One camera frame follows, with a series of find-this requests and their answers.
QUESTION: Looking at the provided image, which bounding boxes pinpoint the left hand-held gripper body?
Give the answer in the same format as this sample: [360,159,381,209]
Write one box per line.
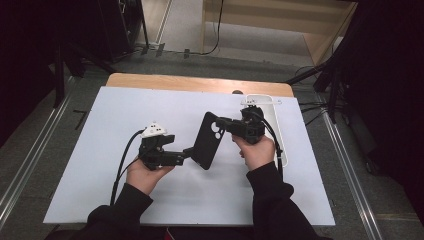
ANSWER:
[138,122,186,171]

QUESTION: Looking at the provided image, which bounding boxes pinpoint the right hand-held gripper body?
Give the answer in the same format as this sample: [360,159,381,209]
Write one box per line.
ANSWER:
[229,98,268,145]

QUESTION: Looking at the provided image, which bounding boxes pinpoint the black phone case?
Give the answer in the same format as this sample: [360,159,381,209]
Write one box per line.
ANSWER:
[191,111,225,171]

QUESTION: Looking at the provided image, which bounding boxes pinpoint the person's left hand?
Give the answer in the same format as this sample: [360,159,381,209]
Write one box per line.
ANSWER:
[125,159,175,196]

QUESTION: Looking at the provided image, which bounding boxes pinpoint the person's right hand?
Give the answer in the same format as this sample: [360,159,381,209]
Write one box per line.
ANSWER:
[232,134,276,172]

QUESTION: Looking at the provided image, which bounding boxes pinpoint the white plastic tray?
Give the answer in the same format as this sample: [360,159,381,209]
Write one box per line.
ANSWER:
[245,94,289,168]

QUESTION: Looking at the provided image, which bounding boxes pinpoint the wooden table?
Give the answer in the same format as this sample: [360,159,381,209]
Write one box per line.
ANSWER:
[105,73,295,98]

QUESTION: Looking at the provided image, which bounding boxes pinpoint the black tripod stand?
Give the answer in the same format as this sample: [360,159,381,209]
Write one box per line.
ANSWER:
[284,56,346,116]

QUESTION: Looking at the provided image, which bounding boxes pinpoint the light wooden shelf unit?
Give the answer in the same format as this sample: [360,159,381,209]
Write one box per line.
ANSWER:
[201,0,358,67]

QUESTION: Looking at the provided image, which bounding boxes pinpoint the black metal stand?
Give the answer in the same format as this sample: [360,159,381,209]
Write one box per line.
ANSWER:
[53,41,118,108]

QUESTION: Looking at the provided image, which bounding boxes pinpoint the dark curtain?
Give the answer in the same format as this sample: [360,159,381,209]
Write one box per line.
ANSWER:
[0,0,63,148]
[333,0,424,218]

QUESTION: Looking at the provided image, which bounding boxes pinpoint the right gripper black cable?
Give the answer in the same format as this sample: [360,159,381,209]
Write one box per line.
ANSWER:
[253,110,284,181]

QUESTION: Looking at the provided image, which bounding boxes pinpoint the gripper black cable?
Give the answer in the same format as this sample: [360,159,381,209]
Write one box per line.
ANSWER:
[253,110,284,181]
[109,129,147,206]

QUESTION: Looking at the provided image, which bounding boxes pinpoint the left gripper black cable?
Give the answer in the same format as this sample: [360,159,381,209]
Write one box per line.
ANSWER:
[109,129,147,206]

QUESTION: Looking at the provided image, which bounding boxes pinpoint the black floor cables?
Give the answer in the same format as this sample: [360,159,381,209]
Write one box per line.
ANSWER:
[297,64,330,127]

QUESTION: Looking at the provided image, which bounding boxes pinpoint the hanging black cable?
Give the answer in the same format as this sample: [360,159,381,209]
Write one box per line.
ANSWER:
[199,0,225,56]

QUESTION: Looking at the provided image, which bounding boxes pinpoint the metal floor rail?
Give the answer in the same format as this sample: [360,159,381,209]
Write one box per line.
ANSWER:
[318,106,384,240]
[0,94,74,223]

